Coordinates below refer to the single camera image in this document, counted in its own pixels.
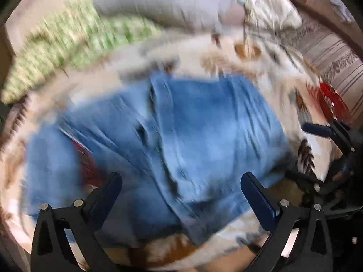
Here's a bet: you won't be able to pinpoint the white crumpled cloth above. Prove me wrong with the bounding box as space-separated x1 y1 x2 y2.
243 0 303 32

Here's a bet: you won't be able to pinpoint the green checked quilt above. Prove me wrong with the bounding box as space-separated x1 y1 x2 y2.
1 0 163 105

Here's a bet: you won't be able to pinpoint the blue denim pants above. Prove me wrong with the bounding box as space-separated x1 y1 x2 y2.
25 72 294 247

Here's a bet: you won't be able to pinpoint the leaf print blanket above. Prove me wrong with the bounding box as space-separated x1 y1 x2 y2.
0 27 341 271

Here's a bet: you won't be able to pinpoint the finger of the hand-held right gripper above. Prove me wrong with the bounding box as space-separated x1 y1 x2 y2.
285 169 325 193
302 120 356 153

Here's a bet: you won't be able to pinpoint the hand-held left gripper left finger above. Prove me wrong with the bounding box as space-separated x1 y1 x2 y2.
31 172 123 272

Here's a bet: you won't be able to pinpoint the grey crumpled garment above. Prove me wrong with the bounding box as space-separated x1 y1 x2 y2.
315 0 355 24

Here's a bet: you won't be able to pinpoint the grey quilted pillow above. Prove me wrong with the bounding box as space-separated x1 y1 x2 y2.
93 0 246 32

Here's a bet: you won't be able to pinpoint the red glass dish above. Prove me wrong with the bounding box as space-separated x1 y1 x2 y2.
317 82 353 120

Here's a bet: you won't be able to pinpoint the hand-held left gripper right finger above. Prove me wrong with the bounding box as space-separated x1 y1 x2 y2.
240 172 333 272

